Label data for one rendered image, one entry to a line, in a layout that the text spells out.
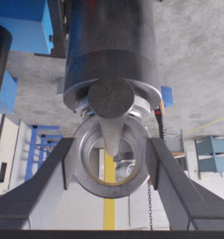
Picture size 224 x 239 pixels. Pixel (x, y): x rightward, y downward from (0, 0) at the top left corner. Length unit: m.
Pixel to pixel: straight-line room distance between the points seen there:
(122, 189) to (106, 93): 0.17
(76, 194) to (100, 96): 10.86
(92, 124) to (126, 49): 0.15
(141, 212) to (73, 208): 3.99
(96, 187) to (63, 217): 10.91
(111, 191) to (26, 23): 0.54
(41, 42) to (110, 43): 0.40
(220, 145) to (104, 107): 8.28
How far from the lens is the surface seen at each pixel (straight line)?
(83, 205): 11.07
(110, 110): 0.16
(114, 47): 0.33
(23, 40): 0.71
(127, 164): 1.67
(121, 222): 11.51
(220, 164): 8.23
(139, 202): 11.57
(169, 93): 3.47
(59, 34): 0.80
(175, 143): 6.48
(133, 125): 0.31
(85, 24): 0.39
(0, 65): 0.62
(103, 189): 0.29
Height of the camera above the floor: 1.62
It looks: 18 degrees down
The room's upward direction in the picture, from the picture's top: 180 degrees counter-clockwise
